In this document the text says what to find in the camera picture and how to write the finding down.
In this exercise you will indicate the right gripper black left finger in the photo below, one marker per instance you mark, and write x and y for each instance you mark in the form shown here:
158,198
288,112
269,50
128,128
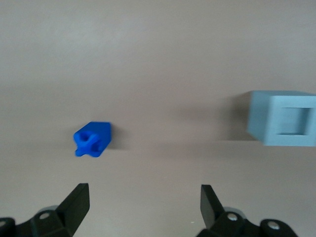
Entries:
74,209

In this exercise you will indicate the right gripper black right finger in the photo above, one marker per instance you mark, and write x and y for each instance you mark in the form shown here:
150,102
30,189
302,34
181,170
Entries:
209,209

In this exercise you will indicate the blue plastic part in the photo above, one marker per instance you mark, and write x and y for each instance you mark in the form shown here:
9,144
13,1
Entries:
98,135

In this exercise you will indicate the gray square base block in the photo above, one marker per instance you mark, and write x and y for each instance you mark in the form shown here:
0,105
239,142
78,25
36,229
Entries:
259,116

